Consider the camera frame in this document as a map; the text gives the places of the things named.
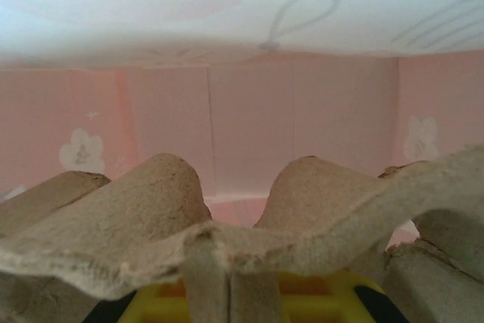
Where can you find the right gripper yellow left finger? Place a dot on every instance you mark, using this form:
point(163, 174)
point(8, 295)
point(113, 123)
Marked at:
point(159, 304)

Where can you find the red and white paper bag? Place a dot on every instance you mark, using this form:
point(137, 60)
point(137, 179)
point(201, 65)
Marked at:
point(246, 111)

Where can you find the brown cardboard cup carrier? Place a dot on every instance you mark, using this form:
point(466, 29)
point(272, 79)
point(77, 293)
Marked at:
point(151, 194)

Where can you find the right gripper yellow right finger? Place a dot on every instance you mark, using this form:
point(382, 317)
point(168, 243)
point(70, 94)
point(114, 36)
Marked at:
point(321, 300)

